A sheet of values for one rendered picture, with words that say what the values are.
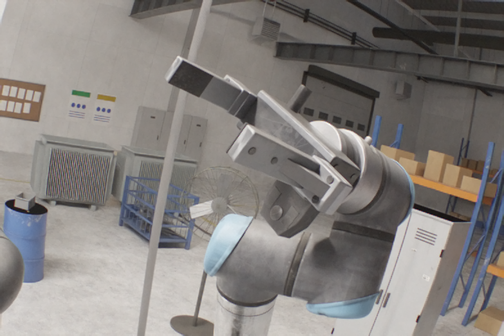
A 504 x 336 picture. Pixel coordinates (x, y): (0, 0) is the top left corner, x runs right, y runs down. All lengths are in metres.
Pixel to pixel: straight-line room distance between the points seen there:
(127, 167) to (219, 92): 9.02
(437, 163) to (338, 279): 7.53
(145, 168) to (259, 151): 9.05
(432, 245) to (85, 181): 6.66
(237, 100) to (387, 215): 0.23
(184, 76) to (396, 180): 0.28
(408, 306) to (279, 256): 3.86
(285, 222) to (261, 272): 0.10
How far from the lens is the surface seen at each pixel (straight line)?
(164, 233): 8.11
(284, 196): 0.51
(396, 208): 0.58
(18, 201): 5.27
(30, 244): 5.30
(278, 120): 0.46
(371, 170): 0.51
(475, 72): 12.11
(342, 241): 0.57
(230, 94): 0.47
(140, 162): 9.31
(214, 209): 4.70
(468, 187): 7.53
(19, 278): 0.89
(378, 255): 0.57
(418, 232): 4.30
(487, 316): 7.57
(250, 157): 0.33
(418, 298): 4.33
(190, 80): 0.44
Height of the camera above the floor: 2.43
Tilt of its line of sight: 6 degrees down
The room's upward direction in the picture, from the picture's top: 13 degrees clockwise
